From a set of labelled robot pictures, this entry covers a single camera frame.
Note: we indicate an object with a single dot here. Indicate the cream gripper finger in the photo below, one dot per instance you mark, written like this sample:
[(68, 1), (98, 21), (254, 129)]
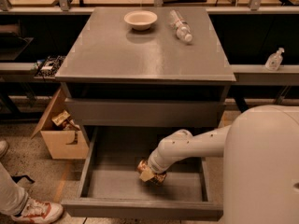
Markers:
[(146, 174)]

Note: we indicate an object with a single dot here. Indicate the orange drink can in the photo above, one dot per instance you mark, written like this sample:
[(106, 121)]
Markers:
[(158, 179)]

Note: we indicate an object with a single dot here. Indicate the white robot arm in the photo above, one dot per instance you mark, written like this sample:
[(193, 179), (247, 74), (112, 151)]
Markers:
[(260, 151)]

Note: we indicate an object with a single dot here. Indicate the open grey middle drawer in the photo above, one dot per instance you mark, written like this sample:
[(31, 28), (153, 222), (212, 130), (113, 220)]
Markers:
[(110, 185)]

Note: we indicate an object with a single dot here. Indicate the closed grey top drawer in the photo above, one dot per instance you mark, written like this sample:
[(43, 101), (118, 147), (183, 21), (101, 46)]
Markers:
[(145, 113)]

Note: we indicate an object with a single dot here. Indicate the grey drawer cabinet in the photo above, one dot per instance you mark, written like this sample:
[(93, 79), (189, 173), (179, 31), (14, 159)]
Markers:
[(112, 61)]

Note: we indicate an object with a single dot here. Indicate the cardboard box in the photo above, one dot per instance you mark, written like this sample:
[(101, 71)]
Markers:
[(63, 141)]

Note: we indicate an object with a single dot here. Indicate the snack packet in box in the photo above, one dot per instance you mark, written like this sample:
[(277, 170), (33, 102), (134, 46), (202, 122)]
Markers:
[(59, 119)]

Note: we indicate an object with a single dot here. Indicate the white red sneaker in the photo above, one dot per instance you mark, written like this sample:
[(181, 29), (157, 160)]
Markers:
[(37, 212)]

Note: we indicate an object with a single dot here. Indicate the grey trouser leg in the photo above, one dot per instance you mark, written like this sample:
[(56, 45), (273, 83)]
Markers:
[(13, 198)]

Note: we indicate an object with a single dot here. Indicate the clear plastic water bottle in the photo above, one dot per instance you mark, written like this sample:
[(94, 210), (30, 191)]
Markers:
[(180, 26)]

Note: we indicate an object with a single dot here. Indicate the black patterned device on shelf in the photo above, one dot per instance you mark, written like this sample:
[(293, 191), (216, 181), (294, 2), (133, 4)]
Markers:
[(48, 67)]

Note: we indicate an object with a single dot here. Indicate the white shoe tip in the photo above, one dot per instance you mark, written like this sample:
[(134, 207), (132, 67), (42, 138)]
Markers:
[(3, 148)]

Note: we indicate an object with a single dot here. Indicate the white bowl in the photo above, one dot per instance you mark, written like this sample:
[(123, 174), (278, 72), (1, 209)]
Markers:
[(140, 20)]

